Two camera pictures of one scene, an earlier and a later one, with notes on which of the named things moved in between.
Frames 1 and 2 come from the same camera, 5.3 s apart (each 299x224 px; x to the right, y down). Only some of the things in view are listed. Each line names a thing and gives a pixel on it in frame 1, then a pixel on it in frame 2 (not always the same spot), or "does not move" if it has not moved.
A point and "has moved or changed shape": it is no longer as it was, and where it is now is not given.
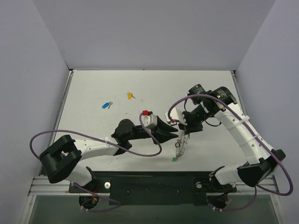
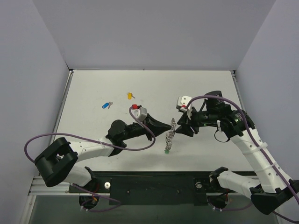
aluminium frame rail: [41, 185] does not move
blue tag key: [107, 104] does not move
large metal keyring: [183, 138] has moved or changed shape
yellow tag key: [130, 95] does not move
